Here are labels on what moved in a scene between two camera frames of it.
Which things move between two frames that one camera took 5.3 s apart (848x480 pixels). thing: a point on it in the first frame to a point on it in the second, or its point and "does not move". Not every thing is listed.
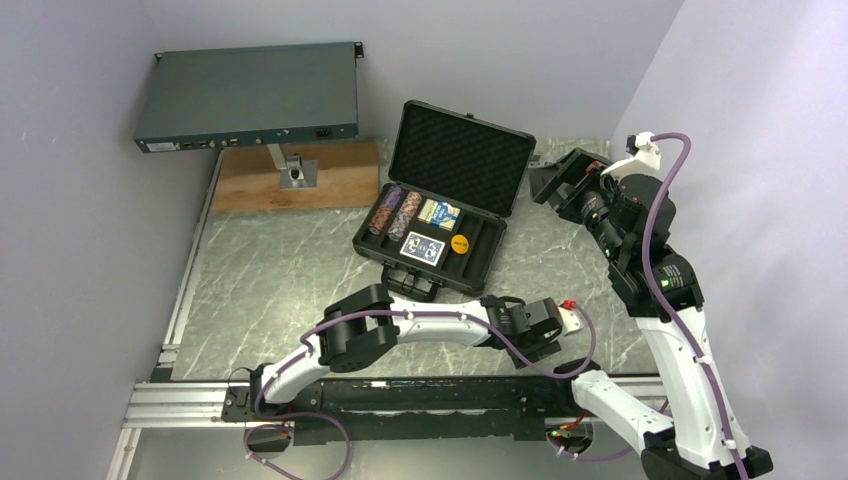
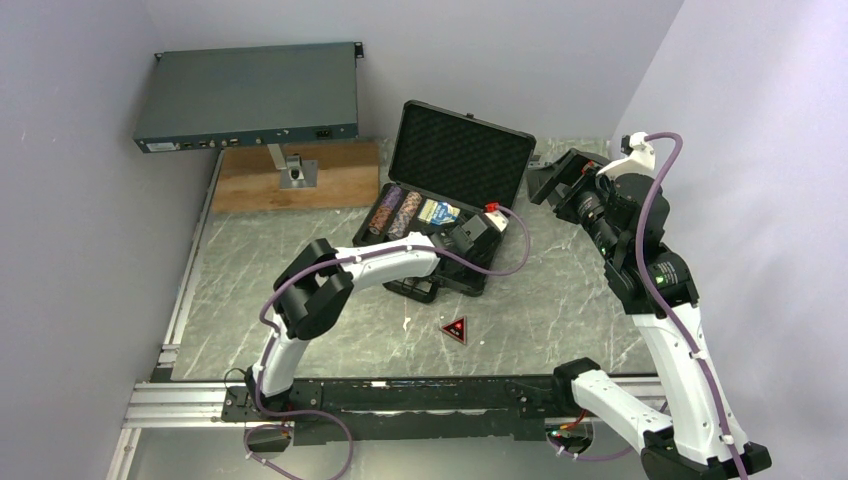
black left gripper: (543, 347) to (460, 223)
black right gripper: (579, 167) does not move
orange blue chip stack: (406, 211) does not move
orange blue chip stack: (411, 204) does not move
